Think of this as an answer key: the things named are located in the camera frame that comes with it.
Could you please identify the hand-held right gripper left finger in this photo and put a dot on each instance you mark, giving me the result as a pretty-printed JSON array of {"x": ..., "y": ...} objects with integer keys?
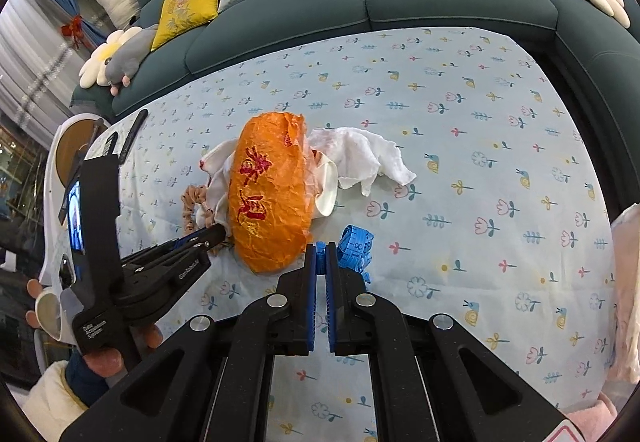
[{"x": 311, "y": 297}]

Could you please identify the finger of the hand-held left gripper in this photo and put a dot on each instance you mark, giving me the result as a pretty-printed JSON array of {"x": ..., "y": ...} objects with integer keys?
[{"x": 205, "y": 236}]

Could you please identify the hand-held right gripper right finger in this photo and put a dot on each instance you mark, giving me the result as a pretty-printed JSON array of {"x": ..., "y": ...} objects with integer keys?
[{"x": 330, "y": 312}]

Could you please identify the blue tape measure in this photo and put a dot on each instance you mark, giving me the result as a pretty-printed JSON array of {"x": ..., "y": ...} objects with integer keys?
[{"x": 357, "y": 242}]

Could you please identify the orange plastic bag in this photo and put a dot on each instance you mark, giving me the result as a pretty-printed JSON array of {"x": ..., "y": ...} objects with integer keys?
[{"x": 270, "y": 202}]

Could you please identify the white tissue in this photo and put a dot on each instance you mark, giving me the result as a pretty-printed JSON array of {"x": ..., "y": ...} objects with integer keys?
[{"x": 365, "y": 157}]

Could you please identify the person's left forearm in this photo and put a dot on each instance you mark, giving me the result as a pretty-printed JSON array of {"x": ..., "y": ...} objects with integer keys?
[{"x": 50, "y": 402}]

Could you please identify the person's left hand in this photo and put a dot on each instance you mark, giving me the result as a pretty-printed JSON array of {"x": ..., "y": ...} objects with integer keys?
[{"x": 102, "y": 362}]

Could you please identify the white and wood side table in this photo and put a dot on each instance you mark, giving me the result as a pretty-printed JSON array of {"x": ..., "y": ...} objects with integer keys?
[{"x": 67, "y": 152}]

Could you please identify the black remote control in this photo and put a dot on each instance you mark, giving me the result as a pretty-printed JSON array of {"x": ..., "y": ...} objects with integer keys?
[
  {"x": 132, "y": 135},
  {"x": 110, "y": 145}
]

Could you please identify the white mug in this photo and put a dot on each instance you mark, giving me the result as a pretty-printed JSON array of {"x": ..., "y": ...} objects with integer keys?
[{"x": 47, "y": 312}]

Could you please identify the white paper cup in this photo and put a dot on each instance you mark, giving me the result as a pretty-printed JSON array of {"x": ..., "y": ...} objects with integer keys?
[{"x": 327, "y": 187}]

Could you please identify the small white daisy cushion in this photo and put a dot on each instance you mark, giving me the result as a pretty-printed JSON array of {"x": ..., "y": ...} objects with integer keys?
[{"x": 97, "y": 62}]

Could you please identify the grey plush toy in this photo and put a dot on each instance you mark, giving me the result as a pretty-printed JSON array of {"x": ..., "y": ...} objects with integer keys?
[{"x": 130, "y": 55}]

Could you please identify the grey sheer curtain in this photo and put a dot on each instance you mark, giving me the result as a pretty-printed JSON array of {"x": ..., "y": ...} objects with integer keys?
[{"x": 30, "y": 62}]

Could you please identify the red curtain bow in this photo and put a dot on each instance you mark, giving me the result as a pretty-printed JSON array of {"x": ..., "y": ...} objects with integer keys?
[{"x": 74, "y": 28}]

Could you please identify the floral pale blue tablecloth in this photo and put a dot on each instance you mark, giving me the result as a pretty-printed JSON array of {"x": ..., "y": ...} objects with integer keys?
[{"x": 475, "y": 147}]

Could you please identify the small yellow embroidered cushion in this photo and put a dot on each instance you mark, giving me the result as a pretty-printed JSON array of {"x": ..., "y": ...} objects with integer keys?
[{"x": 187, "y": 7}]

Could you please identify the pink fleece clothing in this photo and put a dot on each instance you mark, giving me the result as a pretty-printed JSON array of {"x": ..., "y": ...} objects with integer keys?
[{"x": 595, "y": 417}]

